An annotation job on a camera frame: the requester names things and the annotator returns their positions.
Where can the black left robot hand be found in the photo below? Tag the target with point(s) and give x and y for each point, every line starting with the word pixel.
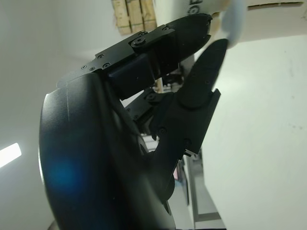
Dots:
pixel 96 155

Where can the white ceiling light panel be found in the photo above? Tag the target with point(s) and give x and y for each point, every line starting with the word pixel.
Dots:
pixel 10 154

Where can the wooden shipping crate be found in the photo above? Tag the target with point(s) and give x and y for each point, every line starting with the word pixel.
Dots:
pixel 134 16

